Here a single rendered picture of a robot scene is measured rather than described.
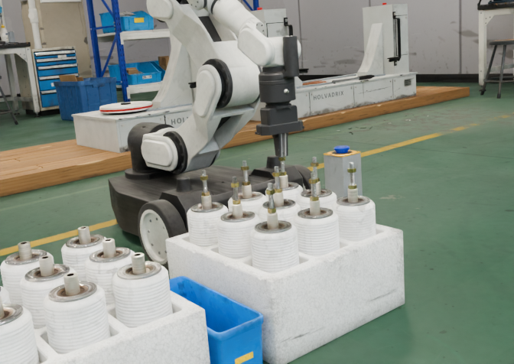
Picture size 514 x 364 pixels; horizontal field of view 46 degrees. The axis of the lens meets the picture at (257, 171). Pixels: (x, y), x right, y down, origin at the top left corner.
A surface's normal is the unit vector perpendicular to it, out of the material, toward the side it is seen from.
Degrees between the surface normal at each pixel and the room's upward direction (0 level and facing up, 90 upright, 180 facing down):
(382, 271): 90
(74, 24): 90
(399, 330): 0
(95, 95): 92
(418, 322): 0
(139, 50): 90
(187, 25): 111
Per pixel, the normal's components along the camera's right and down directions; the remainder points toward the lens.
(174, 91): 0.64, 0.11
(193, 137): -0.76, 0.19
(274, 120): 0.46, 0.15
